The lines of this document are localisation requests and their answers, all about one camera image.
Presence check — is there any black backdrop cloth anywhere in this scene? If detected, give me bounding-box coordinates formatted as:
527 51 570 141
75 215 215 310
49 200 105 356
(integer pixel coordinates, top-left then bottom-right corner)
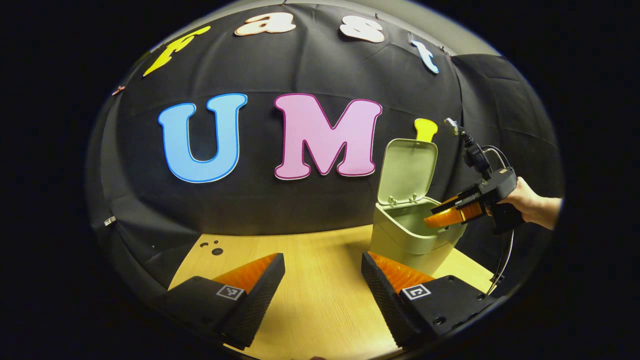
87 2 563 296

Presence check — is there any thin grey cable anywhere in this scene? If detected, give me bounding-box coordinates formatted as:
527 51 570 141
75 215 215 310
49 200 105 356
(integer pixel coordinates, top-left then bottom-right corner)
486 229 516 296

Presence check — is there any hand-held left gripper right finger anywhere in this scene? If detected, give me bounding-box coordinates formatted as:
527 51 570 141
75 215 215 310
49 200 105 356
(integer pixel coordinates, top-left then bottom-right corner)
361 251 500 350

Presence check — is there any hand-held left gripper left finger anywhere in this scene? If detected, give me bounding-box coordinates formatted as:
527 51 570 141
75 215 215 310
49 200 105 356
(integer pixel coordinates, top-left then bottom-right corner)
167 252 286 351

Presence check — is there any pale green desktop garbage bin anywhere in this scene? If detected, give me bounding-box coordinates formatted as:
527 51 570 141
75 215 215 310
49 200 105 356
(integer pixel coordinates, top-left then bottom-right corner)
369 138 468 276

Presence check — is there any wooden desktop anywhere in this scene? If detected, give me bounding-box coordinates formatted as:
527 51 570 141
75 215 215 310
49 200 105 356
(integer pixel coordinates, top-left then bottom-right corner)
167 224 496 360

